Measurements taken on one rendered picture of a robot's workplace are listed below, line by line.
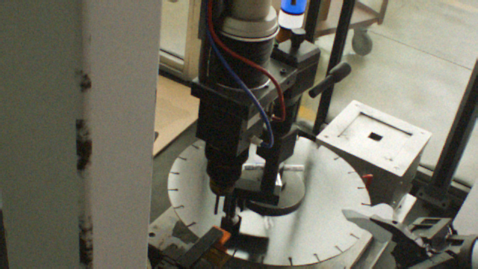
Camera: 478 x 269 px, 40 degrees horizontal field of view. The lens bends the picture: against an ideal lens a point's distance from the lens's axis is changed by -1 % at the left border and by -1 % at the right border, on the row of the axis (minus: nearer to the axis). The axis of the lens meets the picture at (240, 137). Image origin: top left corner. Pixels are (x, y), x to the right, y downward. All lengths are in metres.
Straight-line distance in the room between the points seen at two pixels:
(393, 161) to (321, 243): 0.34
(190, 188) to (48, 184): 0.86
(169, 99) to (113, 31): 1.44
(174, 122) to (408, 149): 0.53
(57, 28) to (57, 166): 0.05
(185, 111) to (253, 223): 0.61
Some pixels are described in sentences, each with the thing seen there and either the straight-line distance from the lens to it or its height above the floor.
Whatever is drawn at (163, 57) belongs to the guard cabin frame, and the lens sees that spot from 1.71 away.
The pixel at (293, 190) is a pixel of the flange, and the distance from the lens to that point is 1.07.
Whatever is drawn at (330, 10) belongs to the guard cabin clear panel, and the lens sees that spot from 1.44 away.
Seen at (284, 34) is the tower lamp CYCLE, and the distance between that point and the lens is 1.25.
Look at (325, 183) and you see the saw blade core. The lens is 1.12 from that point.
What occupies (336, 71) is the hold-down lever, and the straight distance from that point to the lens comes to 0.88.
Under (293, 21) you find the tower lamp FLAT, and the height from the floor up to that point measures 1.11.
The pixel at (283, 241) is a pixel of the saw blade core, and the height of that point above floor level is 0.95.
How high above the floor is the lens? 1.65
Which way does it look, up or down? 36 degrees down
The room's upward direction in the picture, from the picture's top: 9 degrees clockwise
